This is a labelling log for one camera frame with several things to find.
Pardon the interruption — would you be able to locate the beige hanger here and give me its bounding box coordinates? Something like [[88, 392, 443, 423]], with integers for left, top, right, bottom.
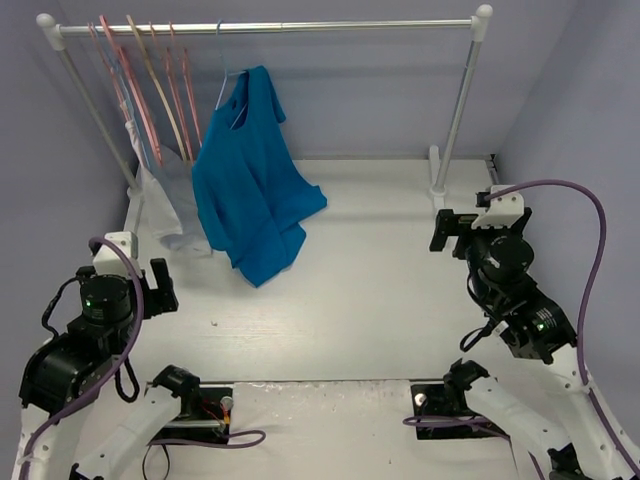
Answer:
[[126, 15, 195, 165]]

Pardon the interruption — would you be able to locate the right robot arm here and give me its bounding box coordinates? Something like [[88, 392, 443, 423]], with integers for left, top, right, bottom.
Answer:
[[429, 208, 639, 479]]

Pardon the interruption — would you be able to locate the red hanger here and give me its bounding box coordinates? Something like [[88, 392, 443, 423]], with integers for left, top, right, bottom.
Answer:
[[149, 23, 202, 163]]

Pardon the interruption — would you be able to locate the pink hanger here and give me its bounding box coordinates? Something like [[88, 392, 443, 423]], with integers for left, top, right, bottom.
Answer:
[[99, 15, 163, 167]]

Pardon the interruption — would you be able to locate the light blue wire hanger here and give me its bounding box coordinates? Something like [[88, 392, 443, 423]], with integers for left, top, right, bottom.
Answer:
[[214, 19, 248, 130]]

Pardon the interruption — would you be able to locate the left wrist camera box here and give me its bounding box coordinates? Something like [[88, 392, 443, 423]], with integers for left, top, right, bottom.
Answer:
[[92, 230, 141, 276]]

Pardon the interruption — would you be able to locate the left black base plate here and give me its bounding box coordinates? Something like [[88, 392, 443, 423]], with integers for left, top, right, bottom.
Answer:
[[153, 382, 233, 445]]

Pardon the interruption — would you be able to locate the blue t shirt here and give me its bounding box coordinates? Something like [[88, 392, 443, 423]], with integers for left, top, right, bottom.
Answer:
[[192, 66, 328, 287]]

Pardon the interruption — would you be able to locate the blue hanger on rack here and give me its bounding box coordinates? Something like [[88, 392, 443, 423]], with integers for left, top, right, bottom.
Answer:
[[87, 23, 149, 170]]

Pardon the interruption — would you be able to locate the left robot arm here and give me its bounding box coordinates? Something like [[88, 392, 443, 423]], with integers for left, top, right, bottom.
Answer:
[[14, 258, 200, 479]]

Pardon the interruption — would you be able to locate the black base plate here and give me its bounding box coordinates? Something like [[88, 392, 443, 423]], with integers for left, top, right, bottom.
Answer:
[[153, 382, 233, 445], [403, 382, 508, 441]]

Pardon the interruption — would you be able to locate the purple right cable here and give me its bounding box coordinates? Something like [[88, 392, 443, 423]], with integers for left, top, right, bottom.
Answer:
[[402, 178, 640, 480]]

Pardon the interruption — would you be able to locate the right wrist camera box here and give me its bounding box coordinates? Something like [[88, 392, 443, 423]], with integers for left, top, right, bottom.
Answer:
[[471, 185, 525, 230]]

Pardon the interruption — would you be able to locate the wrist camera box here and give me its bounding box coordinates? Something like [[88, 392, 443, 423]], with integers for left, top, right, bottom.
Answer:
[[471, 185, 525, 230], [92, 230, 141, 276]]

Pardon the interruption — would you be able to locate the white mesh garment bag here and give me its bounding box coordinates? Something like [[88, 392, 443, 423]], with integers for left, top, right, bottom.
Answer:
[[121, 100, 212, 257]]

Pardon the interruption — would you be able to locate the white clothes rack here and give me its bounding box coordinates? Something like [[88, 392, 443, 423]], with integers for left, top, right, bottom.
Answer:
[[36, 4, 493, 209]]

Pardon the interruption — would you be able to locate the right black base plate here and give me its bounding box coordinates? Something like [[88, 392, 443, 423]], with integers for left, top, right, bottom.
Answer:
[[403, 382, 508, 441]]

